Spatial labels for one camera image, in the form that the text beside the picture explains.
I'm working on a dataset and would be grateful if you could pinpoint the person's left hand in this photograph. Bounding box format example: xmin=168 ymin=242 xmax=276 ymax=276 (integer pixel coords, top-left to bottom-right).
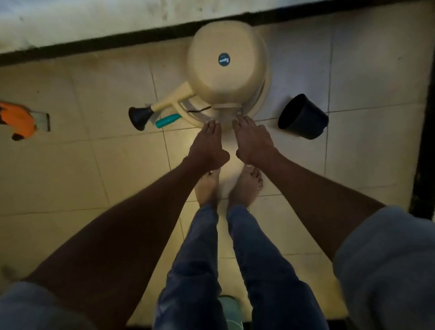
xmin=188 ymin=119 xmax=231 ymax=172

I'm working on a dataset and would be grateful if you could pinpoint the person's right hand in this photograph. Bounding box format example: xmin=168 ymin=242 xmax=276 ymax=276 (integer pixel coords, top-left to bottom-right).
xmin=232 ymin=114 xmax=279 ymax=166

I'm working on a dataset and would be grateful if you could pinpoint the narrow teal handled trowel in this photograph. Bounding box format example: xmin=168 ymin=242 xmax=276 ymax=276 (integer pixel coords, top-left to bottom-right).
xmin=155 ymin=105 xmax=213 ymax=129

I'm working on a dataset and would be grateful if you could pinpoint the small black plastic pot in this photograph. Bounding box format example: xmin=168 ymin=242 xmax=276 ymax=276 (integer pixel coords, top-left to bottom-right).
xmin=278 ymin=93 xmax=329 ymax=141

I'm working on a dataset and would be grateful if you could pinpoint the beige plastic watering can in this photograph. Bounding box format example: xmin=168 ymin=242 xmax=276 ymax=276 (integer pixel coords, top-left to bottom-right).
xmin=128 ymin=20 xmax=272 ymax=131

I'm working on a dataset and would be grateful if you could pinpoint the person's left forearm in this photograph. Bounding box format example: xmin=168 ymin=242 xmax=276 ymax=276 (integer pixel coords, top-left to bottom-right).
xmin=24 ymin=158 xmax=211 ymax=330

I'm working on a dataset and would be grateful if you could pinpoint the person's right forearm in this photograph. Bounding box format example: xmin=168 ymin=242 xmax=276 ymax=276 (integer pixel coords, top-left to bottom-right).
xmin=261 ymin=149 xmax=387 ymax=262

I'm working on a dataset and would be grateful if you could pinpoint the person's left foot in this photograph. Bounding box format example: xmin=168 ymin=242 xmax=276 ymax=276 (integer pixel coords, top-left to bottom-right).
xmin=194 ymin=169 xmax=222 ymax=208

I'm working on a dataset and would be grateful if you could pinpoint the person's right leg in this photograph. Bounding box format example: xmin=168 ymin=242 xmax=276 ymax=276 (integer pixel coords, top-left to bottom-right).
xmin=227 ymin=205 xmax=329 ymax=330

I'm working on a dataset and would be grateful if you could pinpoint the person's grey shirt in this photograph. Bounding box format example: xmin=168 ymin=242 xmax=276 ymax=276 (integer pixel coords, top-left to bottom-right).
xmin=0 ymin=205 xmax=435 ymax=330

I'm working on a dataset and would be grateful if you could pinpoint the grey glove packaging card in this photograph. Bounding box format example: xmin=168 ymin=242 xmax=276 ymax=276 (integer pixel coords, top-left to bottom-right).
xmin=30 ymin=111 xmax=51 ymax=132

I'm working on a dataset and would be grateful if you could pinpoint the orange black work glove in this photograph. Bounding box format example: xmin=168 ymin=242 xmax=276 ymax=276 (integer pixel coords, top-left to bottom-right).
xmin=0 ymin=101 xmax=38 ymax=142

